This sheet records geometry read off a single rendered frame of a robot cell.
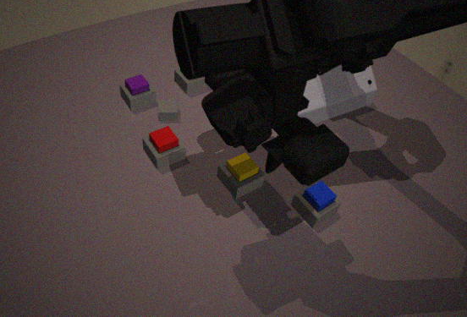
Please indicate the blue button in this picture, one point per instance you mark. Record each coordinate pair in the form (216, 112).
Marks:
(316, 203)

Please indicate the yellow button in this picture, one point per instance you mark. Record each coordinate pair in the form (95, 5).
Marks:
(240, 175)

